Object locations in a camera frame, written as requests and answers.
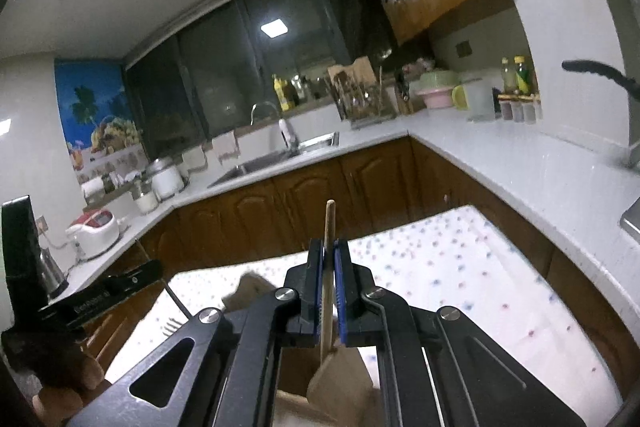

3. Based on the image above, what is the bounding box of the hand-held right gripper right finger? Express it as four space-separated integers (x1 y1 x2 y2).
332 238 588 427

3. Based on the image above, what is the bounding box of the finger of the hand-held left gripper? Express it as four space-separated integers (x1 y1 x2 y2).
102 259 165 297

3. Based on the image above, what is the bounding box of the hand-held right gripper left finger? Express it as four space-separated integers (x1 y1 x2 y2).
65 238 326 427

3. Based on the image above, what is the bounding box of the metal fork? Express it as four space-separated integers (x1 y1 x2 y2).
161 279 193 338

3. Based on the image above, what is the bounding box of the wooden spatula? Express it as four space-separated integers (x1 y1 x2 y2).
306 200 382 424

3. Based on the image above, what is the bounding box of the wooden utensil holder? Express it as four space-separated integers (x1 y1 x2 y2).
222 273 383 427

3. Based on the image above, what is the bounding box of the person's left hand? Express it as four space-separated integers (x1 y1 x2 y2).
32 347 113 423

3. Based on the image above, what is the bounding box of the steel electric kettle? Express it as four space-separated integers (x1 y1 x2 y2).
37 247 71 300

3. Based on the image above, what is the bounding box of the red white rice cooker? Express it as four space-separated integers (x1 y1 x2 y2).
66 209 121 262

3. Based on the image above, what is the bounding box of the white lidded jar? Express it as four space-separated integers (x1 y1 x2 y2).
131 182 161 215

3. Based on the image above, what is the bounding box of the paper towel roll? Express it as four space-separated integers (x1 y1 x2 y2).
80 177 106 208

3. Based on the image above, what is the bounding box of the white electric pot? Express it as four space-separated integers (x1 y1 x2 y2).
147 158 186 202

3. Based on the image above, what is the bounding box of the dotted white tablecloth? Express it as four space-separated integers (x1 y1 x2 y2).
102 205 623 427

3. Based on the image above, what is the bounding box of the steel sink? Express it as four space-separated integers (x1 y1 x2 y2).
207 132 341 188

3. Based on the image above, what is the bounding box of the beige dishcloth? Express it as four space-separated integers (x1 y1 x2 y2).
212 132 241 165
182 148 208 172

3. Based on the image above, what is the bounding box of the metal faucet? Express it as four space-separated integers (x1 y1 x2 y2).
250 101 301 155

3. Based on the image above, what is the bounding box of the dish rack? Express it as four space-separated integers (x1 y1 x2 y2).
325 57 396 130

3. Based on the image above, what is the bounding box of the yellow bottle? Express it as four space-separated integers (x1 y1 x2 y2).
272 74 291 112

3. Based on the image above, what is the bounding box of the knife block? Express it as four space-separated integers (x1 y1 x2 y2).
395 74 426 115

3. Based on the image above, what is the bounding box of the dark window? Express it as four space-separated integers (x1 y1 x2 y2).
122 0 381 148

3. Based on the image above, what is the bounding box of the pink green container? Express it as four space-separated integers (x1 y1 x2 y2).
416 71 460 109

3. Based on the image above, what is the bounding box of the clear plastic jug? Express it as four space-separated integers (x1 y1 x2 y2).
462 78 496 122

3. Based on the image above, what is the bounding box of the wooden spice rack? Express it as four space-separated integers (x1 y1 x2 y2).
497 92 542 125

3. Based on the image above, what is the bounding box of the clear condiment bottle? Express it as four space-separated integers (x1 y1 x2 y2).
501 57 518 95

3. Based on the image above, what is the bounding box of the green condiment bottle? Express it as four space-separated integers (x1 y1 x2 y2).
515 55 531 95

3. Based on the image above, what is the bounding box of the steel stove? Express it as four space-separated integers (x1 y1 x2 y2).
620 197 640 235

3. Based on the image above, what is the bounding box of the tropical wall poster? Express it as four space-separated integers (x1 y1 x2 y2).
54 59 146 185

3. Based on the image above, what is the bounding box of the black-handled pan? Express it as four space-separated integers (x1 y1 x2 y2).
561 59 640 100

